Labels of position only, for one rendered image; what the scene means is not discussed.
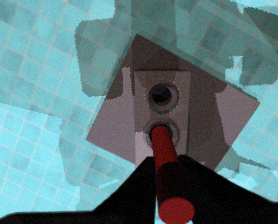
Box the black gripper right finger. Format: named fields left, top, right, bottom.
left=178, top=155, right=278, bottom=224

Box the grey plate with holes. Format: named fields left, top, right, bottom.
left=134, top=69, right=191, bottom=169

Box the red peg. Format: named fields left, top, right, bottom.
left=151, top=125, right=195, bottom=224

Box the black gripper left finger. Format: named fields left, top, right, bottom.
left=0, top=156, right=157, bottom=224

